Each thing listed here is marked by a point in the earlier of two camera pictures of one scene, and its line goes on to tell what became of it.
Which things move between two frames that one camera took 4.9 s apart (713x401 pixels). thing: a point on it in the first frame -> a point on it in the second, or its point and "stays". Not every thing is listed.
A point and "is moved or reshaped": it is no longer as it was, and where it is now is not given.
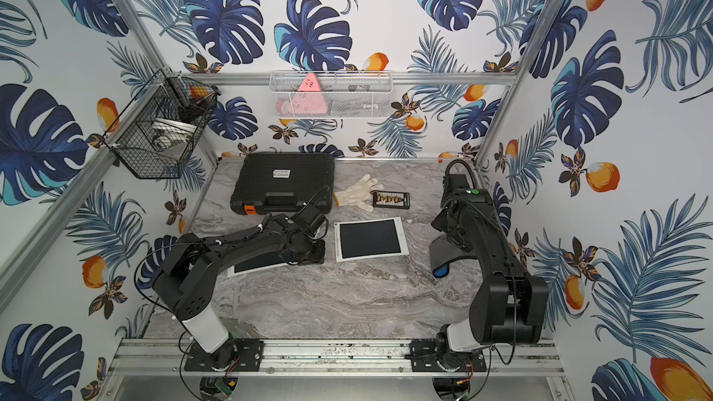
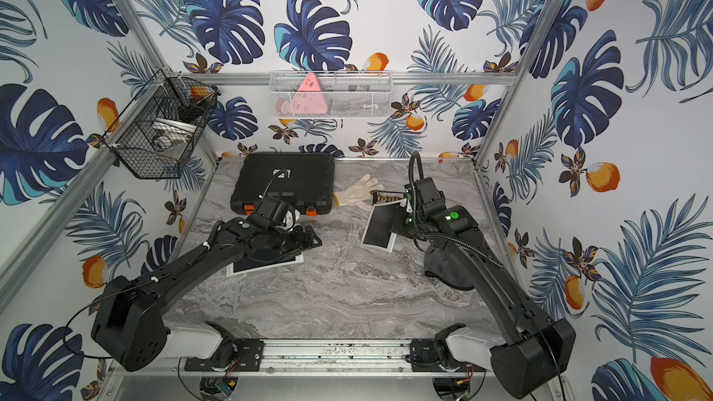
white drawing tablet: (369, 239) is moved or reshaped
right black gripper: (439, 222) -> (396, 225)
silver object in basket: (168, 133) stays
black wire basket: (162, 126) stays
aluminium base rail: (504, 356) stays
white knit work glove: (358, 193) stays
